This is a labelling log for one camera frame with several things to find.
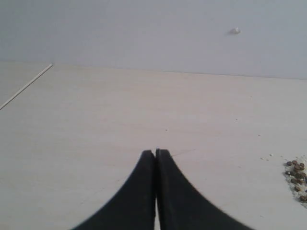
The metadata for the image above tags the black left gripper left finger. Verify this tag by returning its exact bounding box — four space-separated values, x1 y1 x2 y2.
76 150 155 230

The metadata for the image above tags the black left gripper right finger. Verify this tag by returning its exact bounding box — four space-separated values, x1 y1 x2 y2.
155 149 249 230

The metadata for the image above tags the pile of brown beans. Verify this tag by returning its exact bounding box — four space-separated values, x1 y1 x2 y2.
260 153 307 208

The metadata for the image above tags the small white wall fixture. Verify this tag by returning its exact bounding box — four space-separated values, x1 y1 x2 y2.
229 27 241 35

